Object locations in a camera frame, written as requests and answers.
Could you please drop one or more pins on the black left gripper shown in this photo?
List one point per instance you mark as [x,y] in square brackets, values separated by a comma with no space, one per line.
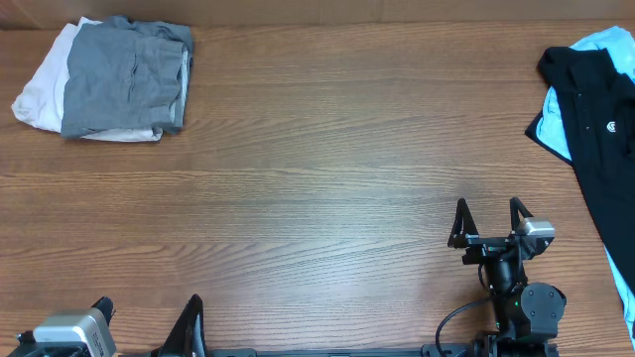
[106,307]

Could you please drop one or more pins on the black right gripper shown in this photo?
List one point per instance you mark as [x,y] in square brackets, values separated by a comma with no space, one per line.
[463,234]

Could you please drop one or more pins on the grey shorts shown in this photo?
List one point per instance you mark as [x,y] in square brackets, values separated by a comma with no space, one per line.
[130,77]

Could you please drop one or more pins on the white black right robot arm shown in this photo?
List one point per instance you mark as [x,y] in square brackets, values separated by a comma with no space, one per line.
[527,315]

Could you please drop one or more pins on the light blue shirt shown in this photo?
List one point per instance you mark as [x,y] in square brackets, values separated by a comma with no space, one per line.
[547,130]

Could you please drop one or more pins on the black polo shirt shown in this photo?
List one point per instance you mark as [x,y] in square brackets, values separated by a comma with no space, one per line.
[597,107]

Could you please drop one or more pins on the beige folded shorts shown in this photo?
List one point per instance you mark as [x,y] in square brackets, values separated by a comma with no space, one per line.
[41,103]

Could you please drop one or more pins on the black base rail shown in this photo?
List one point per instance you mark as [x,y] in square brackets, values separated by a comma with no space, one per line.
[427,350]

